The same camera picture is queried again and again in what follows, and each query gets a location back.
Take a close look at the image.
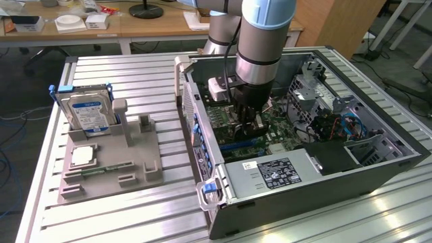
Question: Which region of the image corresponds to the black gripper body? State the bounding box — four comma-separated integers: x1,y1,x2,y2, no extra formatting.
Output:
233,83,273,109

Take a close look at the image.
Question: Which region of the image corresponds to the graphics card with black fan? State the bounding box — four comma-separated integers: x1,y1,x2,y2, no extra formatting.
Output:
219,121,271,143

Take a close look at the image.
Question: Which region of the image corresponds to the green motherboard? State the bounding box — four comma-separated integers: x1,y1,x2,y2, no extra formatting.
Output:
199,88,304,163

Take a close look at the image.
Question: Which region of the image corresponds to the installed RAM stick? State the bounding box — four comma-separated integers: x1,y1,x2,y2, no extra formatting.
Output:
217,124,236,138

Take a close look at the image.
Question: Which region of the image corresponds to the blue expansion slot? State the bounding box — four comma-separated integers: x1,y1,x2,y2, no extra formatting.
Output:
219,140,256,152

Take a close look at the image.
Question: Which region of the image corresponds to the silver metal drive cage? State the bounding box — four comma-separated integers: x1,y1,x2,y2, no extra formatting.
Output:
288,60,339,119

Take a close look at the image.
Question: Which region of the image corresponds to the grey power supply unit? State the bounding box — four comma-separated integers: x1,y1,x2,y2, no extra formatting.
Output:
224,148,325,199

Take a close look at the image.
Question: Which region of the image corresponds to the white paper stack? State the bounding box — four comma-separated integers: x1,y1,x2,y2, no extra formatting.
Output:
183,10,212,31

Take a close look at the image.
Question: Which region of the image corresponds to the black open PC case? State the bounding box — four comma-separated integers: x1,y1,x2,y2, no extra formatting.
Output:
173,49,432,240

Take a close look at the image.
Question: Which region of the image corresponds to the wooden cabinet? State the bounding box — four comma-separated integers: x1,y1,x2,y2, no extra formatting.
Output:
288,0,388,59

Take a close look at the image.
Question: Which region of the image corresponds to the grey parts rack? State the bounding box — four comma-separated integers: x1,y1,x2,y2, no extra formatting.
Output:
57,98,167,205

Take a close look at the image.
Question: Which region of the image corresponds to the wooden desk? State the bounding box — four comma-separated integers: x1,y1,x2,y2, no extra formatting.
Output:
0,0,304,55

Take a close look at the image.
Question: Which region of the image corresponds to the black round lamp base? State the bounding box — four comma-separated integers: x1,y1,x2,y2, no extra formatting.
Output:
128,0,165,20

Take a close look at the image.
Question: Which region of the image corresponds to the hard disk with blue carrier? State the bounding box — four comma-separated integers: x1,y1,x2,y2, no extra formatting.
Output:
48,81,115,139

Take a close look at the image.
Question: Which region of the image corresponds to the green RAM stick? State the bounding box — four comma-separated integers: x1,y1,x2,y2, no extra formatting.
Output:
80,164,131,177

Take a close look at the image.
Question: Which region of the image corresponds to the silver CPU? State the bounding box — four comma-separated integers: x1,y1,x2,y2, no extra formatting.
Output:
71,146,96,167

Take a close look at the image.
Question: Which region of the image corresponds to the red packet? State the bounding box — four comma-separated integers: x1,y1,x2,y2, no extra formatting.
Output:
100,6,121,16

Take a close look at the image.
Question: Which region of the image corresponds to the white labelled box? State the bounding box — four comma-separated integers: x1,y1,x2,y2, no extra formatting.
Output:
84,14,111,30

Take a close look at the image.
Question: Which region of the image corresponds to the white round container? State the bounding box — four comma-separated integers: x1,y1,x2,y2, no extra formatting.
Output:
53,14,88,34

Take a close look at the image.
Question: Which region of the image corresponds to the white box with dark lid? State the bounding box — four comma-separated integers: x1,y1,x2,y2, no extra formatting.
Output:
9,15,47,33

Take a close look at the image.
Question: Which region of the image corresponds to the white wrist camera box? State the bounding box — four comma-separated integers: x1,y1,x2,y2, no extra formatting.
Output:
207,76,236,102

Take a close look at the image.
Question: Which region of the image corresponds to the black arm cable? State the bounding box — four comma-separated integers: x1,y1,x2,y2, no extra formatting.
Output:
224,15,244,102

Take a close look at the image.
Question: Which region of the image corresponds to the blue wire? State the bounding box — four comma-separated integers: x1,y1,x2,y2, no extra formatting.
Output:
340,113,368,140

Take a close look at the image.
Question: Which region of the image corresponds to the white table frame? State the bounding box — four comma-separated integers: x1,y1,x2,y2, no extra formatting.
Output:
367,0,432,69

